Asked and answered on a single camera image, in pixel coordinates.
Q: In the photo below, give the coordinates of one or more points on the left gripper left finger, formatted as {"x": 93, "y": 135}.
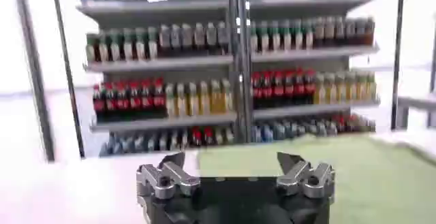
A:
{"x": 160, "y": 179}

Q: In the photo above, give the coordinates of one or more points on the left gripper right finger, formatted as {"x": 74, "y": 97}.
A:
{"x": 306, "y": 177}

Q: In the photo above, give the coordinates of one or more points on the green shirt with red print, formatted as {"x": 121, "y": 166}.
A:
{"x": 368, "y": 184}

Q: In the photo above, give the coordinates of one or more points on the shelf rack with bottles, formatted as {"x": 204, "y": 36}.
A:
{"x": 204, "y": 62}

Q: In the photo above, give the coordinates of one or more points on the white side table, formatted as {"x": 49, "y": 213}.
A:
{"x": 413, "y": 103}

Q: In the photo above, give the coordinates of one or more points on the thin dark frame pole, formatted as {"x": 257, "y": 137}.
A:
{"x": 66, "y": 68}

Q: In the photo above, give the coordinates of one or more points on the dark slanted frame pole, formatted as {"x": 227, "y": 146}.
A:
{"x": 398, "y": 51}

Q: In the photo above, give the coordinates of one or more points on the grey metal frame pole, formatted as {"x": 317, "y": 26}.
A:
{"x": 34, "y": 72}

